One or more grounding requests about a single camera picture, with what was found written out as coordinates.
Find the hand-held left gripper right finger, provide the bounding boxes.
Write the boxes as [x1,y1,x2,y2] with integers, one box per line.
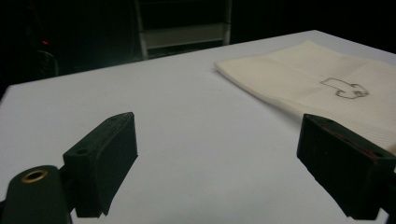
[296,113,396,221]

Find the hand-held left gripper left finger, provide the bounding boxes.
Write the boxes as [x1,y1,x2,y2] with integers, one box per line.
[62,111,139,218]

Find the cream cloth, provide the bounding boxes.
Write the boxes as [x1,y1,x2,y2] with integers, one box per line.
[214,40,396,156]

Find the dark chair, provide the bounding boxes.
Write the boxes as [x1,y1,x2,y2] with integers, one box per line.
[33,49,60,78]

